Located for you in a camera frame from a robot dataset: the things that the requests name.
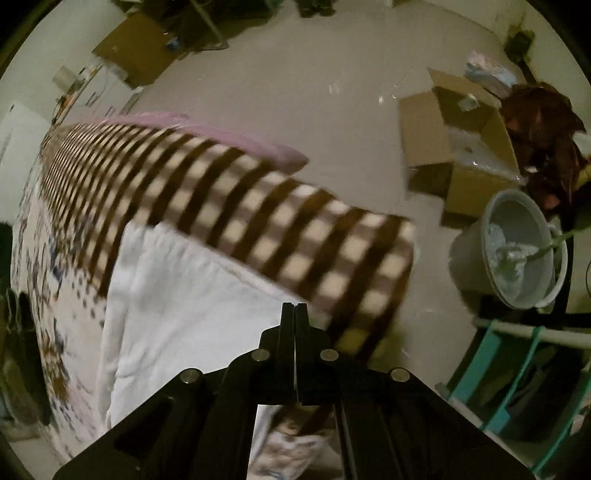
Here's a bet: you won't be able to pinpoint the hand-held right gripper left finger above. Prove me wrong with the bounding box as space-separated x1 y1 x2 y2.
53 302 296 480

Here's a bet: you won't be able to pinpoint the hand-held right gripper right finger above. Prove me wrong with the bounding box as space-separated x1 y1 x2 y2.
294 303 539 480

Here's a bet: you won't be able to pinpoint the white pants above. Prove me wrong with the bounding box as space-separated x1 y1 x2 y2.
102 222 320 432

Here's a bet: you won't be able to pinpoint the brown checkered blanket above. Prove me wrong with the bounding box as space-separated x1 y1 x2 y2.
39 122 416 365

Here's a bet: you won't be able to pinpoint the pink cloth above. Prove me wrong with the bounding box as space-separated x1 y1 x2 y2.
99 112 309 174

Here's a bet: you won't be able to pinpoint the teal metal rack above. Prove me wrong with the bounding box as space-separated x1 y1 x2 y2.
436 318 591 476

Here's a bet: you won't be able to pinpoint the grey plastic bucket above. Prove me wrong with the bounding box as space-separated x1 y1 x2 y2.
449 188 570 310

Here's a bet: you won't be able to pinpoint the printed bed sheet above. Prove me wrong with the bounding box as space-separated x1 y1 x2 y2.
10 152 335 478

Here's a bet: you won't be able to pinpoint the open cardboard box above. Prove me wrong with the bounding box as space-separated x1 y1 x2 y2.
398 68 525 217

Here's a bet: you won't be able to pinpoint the dark red cloth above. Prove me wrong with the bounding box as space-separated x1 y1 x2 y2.
501 83 591 210

